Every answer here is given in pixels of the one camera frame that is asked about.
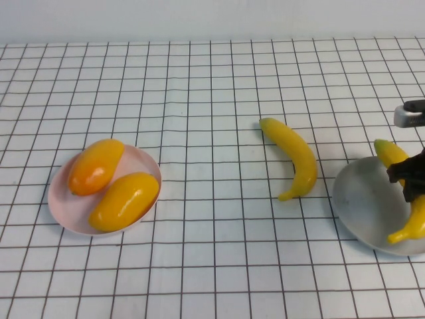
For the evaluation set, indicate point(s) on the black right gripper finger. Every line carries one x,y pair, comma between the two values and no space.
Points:
415,192
408,171

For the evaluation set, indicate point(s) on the yellow banana green tip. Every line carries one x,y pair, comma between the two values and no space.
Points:
299,153
391,156

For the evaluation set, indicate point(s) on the plain yellow mango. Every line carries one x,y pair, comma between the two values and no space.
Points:
123,202

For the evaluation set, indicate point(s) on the orange-tinted yellow mango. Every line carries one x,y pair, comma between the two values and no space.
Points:
96,166

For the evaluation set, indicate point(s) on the grey round plate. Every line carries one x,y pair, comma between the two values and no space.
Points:
365,199

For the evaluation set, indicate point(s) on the pink round plate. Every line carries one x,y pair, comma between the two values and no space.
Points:
134,161

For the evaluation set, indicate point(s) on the white black-grid tablecloth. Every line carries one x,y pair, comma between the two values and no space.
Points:
212,266

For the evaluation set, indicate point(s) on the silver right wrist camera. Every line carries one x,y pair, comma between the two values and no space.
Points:
410,118

